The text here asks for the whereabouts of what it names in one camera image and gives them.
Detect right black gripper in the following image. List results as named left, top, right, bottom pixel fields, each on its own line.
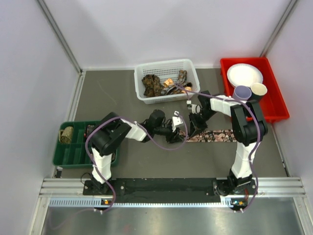
left=189, top=110, right=218, bottom=138

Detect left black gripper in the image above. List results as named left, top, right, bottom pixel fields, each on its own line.
left=153, top=122, right=183, bottom=143

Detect pink floral dark tie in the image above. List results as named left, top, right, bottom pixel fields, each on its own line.
left=187, top=129, right=237, bottom=142

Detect white plastic basket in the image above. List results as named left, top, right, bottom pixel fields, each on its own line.
left=134, top=59, right=201, bottom=104

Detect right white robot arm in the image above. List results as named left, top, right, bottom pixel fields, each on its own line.
left=186, top=91, right=268, bottom=196

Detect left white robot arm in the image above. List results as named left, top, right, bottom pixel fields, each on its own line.
left=83, top=110, right=184, bottom=195

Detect brown leaf pattern tie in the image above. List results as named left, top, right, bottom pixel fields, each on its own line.
left=142, top=74, right=164, bottom=97

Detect grey orange pattern tie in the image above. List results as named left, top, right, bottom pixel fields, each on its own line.
left=161, top=70, right=193, bottom=95

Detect lilac paper cup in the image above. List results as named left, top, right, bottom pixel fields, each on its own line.
left=232, top=85, right=252, bottom=101

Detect white paper plates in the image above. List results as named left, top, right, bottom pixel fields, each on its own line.
left=226, top=63, right=264, bottom=87

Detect rolled purple floral tie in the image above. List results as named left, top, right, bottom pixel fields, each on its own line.
left=84, top=125, right=95, bottom=139

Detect black paper cup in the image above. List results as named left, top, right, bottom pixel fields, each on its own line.
left=249, top=83, right=268, bottom=102

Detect red plastic bin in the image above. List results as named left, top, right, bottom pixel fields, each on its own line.
left=220, top=57, right=290, bottom=123

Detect green divided organizer tray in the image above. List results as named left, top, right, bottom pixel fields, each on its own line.
left=52, top=119, right=120, bottom=169

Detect rolled olive green tie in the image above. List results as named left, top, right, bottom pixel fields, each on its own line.
left=58, top=126, right=74, bottom=144

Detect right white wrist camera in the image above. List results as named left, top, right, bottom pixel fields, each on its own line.
left=186, top=100, right=201, bottom=114

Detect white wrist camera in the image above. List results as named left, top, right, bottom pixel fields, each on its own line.
left=186, top=100, right=201, bottom=114
left=172, top=111, right=184, bottom=132

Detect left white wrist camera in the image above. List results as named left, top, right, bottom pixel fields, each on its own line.
left=172, top=111, right=184, bottom=132

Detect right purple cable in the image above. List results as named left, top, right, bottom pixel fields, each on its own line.
left=175, top=83, right=262, bottom=212

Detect purple cable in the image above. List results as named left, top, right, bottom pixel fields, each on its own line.
left=85, top=114, right=189, bottom=214
left=175, top=83, right=262, bottom=212

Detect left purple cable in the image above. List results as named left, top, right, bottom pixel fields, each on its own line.
left=85, top=114, right=189, bottom=214

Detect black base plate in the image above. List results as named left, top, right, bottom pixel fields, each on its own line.
left=83, top=177, right=258, bottom=203

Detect white slotted cable duct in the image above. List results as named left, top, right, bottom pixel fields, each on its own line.
left=49, top=198, right=244, bottom=208

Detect aluminium frame rail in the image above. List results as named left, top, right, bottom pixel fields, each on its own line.
left=39, top=177, right=306, bottom=197

